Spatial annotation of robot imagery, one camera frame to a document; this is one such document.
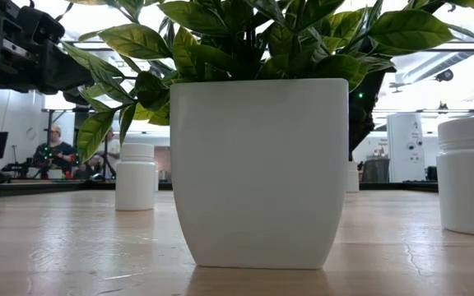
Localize black ceiling camera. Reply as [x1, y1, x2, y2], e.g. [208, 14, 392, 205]
[434, 68, 455, 83]

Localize dark grey chair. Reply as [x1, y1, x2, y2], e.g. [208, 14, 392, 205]
[361, 158, 391, 183]

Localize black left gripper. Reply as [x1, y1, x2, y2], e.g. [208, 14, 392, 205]
[0, 0, 94, 106]

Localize person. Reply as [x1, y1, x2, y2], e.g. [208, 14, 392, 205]
[95, 129, 122, 178]
[32, 124, 77, 180]

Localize green leafy artificial plant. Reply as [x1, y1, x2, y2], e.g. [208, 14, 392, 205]
[61, 0, 474, 164]

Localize white cylindrical pillar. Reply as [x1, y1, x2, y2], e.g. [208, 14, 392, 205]
[386, 113, 425, 183]

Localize white square plant pot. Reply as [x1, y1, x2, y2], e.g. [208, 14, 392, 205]
[169, 77, 350, 271]

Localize wide white pill bottle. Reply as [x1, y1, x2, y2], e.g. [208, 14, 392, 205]
[435, 115, 474, 238]

